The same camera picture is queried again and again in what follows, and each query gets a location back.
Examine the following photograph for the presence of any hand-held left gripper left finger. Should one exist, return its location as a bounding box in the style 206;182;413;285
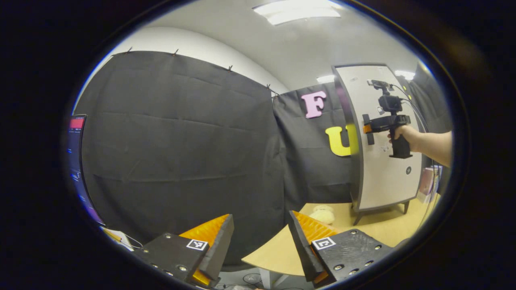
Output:
133;214;235;288

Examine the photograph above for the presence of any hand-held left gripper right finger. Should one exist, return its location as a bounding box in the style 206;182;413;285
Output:
288;210;393;288

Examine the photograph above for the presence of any black door handle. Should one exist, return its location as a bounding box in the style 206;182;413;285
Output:
362;114;375;145

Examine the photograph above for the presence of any grey white cabinet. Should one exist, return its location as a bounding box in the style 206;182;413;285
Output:
332;63;435;226

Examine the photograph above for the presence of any white cabinet door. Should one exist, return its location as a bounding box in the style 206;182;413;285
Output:
335;64;424;212

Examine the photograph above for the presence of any cream plush toy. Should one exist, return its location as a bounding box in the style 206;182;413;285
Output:
309;205;335;225

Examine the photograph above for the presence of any white table leg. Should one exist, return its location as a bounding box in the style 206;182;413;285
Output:
258;268;291;290

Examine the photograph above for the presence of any black backdrop cloth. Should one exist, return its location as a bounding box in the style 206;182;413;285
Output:
73;50;454;268

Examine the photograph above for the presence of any large ceiling light panel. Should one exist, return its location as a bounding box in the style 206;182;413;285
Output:
253;0;341;25

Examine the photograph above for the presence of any computer monitor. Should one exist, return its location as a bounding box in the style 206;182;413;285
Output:
67;115;105;226

